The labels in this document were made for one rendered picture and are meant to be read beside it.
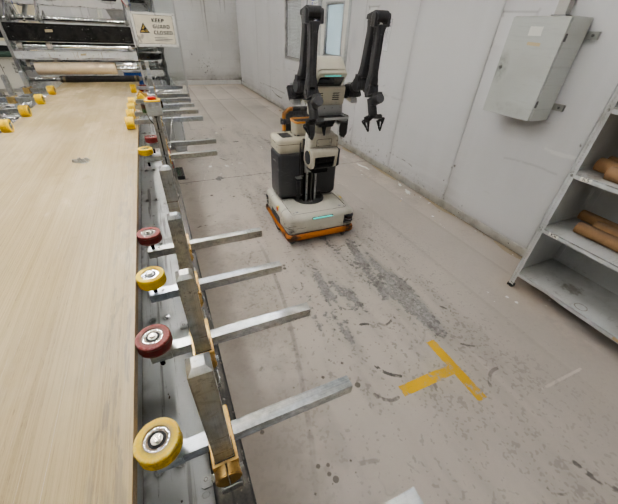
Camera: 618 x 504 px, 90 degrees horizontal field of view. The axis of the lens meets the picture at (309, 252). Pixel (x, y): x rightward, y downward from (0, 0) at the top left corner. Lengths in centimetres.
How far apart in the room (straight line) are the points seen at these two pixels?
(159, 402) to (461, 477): 128
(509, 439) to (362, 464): 72
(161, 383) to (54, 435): 39
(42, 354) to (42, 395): 12
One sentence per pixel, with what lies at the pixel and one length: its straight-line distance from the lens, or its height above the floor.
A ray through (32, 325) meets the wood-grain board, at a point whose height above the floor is 90.
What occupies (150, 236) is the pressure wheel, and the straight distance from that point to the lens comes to 123.
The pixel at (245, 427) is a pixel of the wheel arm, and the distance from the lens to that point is 76.
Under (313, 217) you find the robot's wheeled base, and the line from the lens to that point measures 258.
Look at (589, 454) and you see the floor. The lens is 212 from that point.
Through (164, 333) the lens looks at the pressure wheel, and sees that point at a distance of 85.
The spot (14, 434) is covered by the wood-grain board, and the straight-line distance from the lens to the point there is 85.
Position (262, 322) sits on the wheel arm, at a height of 86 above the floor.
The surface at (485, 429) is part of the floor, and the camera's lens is 191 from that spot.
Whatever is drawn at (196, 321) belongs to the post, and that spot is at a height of 98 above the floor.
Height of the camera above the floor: 152
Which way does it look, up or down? 36 degrees down
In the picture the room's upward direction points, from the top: 3 degrees clockwise
